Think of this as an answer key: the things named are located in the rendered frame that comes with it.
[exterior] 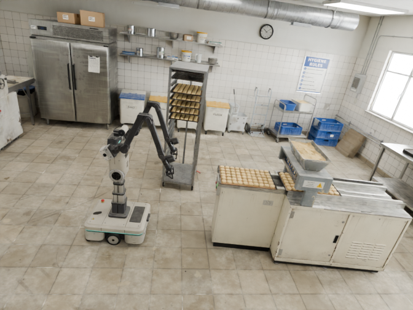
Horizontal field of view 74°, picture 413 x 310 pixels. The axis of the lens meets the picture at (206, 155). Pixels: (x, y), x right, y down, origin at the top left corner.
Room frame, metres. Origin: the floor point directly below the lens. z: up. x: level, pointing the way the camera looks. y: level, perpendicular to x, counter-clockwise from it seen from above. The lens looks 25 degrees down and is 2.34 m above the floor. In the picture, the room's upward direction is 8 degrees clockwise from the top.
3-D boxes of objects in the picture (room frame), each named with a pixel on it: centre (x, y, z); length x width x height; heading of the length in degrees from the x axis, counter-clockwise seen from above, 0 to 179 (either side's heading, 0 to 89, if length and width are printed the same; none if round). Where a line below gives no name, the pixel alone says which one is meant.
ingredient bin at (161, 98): (6.20, 1.20, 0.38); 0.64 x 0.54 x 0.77; 10
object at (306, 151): (2.67, -1.04, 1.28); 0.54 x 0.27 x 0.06; 3
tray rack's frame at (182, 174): (3.88, 0.38, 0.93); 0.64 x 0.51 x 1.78; 0
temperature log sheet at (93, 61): (5.44, 2.42, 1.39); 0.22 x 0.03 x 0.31; 99
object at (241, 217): (2.65, -0.54, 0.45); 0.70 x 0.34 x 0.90; 93
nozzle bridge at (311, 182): (2.67, -1.04, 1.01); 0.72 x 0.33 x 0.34; 3
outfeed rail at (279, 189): (2.53, -1.16, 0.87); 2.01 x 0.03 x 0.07; 93
